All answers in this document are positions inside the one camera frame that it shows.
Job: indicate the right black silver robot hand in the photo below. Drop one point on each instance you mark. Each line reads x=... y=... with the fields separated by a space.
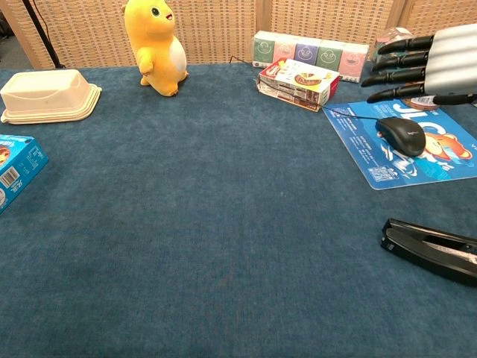
x=454 y=59

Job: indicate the black computer mouse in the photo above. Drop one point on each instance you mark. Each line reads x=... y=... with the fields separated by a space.
x=404 y=136

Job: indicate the blue printed mouse pad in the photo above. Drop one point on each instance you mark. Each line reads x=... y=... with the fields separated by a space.
x=357 y=149

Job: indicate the jar with brown contents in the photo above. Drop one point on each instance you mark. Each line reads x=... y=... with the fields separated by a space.
x=423 y=101

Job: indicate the clear jar of binder clips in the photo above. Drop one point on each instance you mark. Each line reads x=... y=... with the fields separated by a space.
x=391 y=34

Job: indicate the wrapped pastel tissue packs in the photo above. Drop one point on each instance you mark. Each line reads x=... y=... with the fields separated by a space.
x=309 y=48

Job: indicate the red white snack box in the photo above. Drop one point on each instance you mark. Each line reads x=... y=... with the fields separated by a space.
x=298 y=84

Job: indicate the black stapler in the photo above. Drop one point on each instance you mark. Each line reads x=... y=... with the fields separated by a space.
x=425 y=248

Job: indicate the wicker folding screen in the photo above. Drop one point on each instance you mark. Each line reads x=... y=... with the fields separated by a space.
x=216 y=26

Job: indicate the blue table cloth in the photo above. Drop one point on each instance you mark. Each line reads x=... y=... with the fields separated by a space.
x=208 y=223

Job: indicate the yellow plush toy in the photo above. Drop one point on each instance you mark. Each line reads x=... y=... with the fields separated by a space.
x=158 y=48

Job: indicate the beige plastic lunch box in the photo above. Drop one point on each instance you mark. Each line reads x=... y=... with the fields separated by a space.
x=44 y=93

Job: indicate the black tripod stand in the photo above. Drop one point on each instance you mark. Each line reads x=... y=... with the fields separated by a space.
x=39 y=33

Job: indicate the blue cookie box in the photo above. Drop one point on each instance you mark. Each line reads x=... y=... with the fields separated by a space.
x=18 y=168

